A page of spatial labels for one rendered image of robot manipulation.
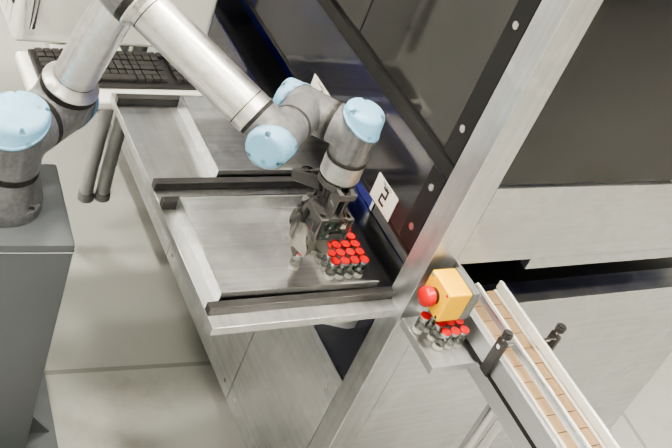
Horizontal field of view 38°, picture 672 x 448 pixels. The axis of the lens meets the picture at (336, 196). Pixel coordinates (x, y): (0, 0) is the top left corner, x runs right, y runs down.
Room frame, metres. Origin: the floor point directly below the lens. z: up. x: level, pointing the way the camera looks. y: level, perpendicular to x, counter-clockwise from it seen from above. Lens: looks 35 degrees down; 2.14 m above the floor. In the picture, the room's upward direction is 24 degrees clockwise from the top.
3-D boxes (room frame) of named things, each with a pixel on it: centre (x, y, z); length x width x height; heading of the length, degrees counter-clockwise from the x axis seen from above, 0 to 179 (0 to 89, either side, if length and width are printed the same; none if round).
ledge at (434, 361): (1.49, -0.31, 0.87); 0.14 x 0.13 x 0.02; 129
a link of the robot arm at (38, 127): (1.44, 0.60, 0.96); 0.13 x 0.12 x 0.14; 172
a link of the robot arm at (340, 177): (1.49, 0.01, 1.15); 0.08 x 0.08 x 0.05
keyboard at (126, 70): (1.99, 0.61, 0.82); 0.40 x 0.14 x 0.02; 131
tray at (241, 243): (1.52, 0.07, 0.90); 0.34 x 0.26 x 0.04; 129
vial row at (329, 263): (1.58, 0.00, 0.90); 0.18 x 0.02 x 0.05; 39
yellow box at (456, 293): (1.48, -0.27, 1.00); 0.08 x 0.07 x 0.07; 129
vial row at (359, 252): (1.62, -0.05, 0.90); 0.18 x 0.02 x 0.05; 39
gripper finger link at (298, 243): (1.47, 0.03, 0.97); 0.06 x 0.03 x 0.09; 39
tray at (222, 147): (1.86, 0.20, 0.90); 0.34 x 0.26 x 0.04; 129
